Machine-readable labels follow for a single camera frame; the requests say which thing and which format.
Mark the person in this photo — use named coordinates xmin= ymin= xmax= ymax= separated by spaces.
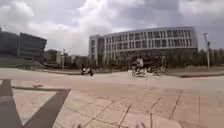
xmin=135 ymin=56 xmax=145 ymax=71

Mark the grey stone slab plaza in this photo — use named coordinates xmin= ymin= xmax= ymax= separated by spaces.
xmin=0 ymin=68 xmax=224 ymax=128

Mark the large pale many-windowed building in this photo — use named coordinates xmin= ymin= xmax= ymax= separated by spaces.
xmin=88 ymin=26 xmax=199 ymax=63

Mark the low grey building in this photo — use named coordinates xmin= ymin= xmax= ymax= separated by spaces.
xmin=43 ymin=49 xmax=63 ymax=64

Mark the row of trees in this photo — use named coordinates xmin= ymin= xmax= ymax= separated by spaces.
xmin=96 ymin=49 xmax=224 ymax=69

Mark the dark glass building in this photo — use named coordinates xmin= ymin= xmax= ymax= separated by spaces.
xmin=0 ymin=31 xmax=48 ymax=60

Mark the grass strip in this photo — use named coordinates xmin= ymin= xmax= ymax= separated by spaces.
xmin=166 ymin=66 xmax=224 ymax=79
xmin=0 ymin=57 xmax=46 ymax=70

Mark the street lamp pole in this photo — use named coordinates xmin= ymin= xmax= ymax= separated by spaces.
xmin=201 ymin=32 xmax=212 ymax=70

